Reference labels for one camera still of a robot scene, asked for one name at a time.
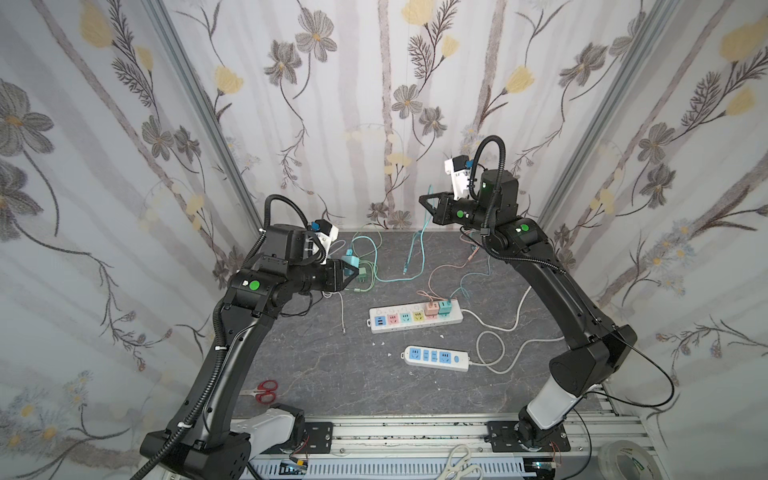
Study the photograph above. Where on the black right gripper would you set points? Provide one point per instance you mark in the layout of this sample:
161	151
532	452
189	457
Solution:
450	208

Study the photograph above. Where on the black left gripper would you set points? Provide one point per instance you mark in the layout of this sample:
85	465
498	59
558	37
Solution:
335	276

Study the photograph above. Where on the teal charger with cable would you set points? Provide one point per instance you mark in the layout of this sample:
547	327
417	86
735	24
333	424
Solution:
444	307
364	250

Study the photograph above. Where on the white multicolour power strip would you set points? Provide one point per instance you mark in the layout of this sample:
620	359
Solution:
409	316

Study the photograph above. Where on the pink charger with cable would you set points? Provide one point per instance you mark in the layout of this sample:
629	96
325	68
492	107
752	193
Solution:
434	300

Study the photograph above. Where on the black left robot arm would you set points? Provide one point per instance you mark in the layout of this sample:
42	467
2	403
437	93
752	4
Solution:
198	442

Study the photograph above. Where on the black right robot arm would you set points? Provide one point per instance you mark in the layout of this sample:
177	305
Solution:
596	346

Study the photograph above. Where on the white blue power strip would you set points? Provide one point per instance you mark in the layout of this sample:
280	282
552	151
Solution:
436	358

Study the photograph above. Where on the clear tape roll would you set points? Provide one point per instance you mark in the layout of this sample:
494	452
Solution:
626	460

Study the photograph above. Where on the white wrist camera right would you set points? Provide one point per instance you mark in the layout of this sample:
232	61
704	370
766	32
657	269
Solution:
459	168

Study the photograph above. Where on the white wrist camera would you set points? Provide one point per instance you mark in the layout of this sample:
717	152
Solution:
459	168
326	232

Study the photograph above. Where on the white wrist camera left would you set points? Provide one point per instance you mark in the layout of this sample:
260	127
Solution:
326	232

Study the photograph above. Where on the red handled scissors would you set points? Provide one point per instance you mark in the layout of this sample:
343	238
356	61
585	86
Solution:
265	393

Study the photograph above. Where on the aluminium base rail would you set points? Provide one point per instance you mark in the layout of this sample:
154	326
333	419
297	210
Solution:
412	447

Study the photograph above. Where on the white scissors handles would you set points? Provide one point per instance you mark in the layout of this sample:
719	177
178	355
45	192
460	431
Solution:
459	465

